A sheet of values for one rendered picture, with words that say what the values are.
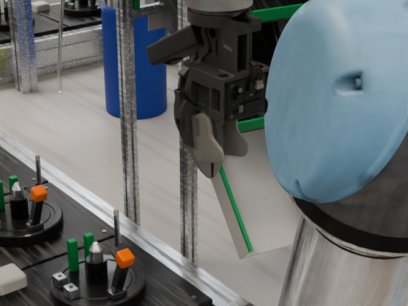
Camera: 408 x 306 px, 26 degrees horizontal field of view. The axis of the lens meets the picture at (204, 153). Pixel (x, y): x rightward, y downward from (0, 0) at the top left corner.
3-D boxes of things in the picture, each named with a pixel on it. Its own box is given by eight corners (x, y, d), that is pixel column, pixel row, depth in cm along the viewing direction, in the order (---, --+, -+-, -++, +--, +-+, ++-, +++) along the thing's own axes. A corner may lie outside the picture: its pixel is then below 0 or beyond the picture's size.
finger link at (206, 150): (214, 198, 102) (215, 124, 99) (184, 180, 107) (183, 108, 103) (235, 190, 104) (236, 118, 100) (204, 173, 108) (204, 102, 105)
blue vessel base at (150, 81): (179, 110, 224) (178, 6, 213) (127, 124, 216) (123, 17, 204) (144, 93, 236) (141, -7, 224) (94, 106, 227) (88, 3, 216)
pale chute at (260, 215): (311, 239, 140) (323, 231, 136) (238, 260, 134) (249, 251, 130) (250, 83, 148) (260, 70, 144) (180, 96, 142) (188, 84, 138)
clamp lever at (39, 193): (42, 224, 142) (48, 192, 137) (31, 228, 141) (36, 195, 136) (32, 209, 144) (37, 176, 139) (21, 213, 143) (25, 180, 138)
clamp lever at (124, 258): (126, 291, 125) (135, 257, 120) (114, 296, 124) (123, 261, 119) (113, 273, 127) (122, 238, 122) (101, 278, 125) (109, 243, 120)
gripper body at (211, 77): (219, 131, 97) (220, 24, 92) (173, 108, 103) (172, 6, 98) (271, 115, 101) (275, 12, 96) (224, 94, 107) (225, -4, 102)
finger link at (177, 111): (181, 150, 103) (181, 79, 99) (173, 146, 104) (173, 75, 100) (214, 141, 105) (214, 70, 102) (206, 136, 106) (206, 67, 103)
